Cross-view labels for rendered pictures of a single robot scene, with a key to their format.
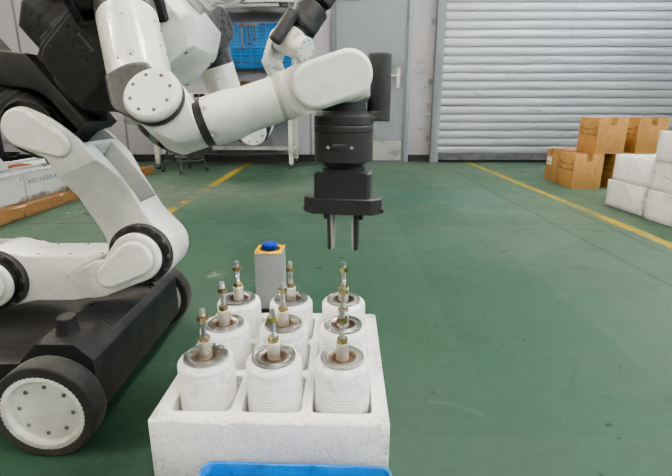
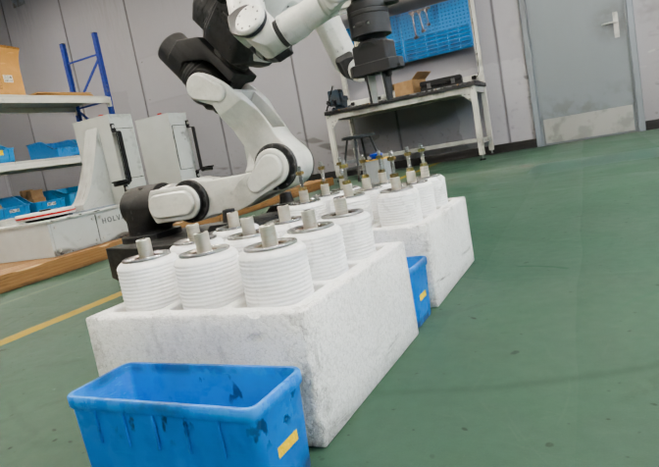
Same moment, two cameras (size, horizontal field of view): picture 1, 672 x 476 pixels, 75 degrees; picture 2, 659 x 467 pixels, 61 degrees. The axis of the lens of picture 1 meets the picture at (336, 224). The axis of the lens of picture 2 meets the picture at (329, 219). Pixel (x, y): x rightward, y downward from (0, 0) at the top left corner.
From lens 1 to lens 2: 0.73 m
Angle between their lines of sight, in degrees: 26
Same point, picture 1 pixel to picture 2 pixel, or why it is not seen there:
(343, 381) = (391, 199)
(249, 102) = (302, 10)
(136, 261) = (271, 169)
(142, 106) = (243, 25)
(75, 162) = (228, 103)
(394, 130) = (620, 92)
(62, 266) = (228, 185)
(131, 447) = not seen: hidden behind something
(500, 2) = not seen: outside the picture
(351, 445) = not seen: hidden behind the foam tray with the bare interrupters
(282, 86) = not seen: outside the picture
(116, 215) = (257, 139)
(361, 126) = (372, 6)
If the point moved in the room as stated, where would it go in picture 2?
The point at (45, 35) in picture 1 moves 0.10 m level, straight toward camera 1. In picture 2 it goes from (206, 20) to (203, 11)
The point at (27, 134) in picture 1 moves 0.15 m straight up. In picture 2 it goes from (200, 89) to (190, 39)
